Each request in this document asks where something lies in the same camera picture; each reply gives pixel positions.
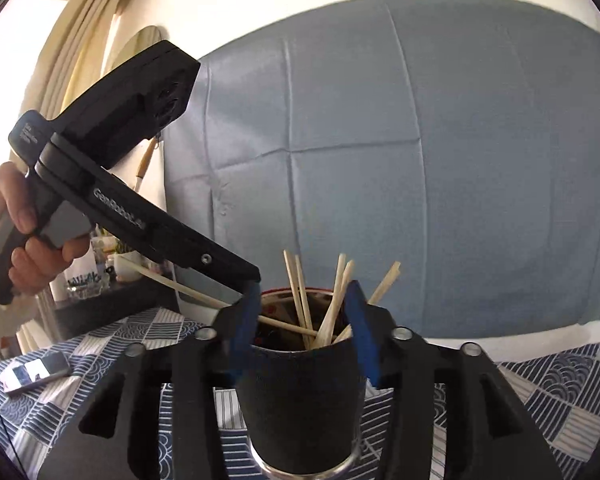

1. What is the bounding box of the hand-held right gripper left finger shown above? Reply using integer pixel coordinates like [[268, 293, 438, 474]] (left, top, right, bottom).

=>
[[37, 280, 263, 480]]

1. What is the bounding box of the hanging wooden-handled tool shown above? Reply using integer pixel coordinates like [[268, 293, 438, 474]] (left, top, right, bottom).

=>
[[134, 135, 160, 192]]

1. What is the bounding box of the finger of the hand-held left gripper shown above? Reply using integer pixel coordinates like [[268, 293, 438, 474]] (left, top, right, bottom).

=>
[[171, 241, 262, 292]]

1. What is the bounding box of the cream curtain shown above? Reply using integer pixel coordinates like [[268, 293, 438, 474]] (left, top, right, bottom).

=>
[[30, 0, 152, 126]]

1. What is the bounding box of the black cup with steel base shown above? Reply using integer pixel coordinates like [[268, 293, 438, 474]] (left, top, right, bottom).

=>
[[234, 287, 370, 480]]

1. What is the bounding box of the smartphone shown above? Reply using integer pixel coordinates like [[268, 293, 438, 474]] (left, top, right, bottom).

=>
[[2, 351, 72, 394]]

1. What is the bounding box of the white mug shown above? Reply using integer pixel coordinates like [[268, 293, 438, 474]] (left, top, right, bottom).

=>
[[107, 252, 147, 284]]

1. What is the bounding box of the glass jar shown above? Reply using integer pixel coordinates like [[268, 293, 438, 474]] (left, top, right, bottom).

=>
[[67, 272, 107, 302]]

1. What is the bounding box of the blue white patterned bedspread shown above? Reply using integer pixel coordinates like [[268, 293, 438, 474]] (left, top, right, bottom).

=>
[[0, 305, 600, 480]]

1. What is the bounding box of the person's left hand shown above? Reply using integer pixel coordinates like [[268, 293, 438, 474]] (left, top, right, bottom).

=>
[[0, 162, 91, 297]]

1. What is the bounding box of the grey-blue upholstered headboard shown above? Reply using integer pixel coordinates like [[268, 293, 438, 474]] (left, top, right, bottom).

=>
[[161, 0, 600, 332]]

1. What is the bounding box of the single pale wooden chopstick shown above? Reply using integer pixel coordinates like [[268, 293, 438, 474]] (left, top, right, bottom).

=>
[[127, 264, 321, 339]]

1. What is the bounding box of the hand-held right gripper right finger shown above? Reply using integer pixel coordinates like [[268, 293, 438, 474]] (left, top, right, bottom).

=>
[[344, 279, 578, 480]]

